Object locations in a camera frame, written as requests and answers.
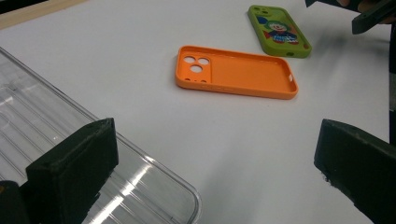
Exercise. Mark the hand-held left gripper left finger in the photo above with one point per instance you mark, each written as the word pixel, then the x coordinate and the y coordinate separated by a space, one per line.
pixel 71 168

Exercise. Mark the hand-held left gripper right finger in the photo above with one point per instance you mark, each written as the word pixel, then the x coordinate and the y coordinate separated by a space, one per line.
pixel 358 161

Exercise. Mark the clear plastic tray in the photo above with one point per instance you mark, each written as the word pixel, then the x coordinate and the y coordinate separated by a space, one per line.
pixel 46 109

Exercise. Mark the green colourful box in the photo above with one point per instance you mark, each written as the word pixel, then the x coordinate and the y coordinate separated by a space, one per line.
pixel 281 43

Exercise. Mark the orange phone case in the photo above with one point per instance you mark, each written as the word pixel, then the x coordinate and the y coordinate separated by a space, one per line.
pixel 243 74

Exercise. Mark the light wooden table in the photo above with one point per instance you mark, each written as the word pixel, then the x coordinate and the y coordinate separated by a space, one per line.
pixel 31 14

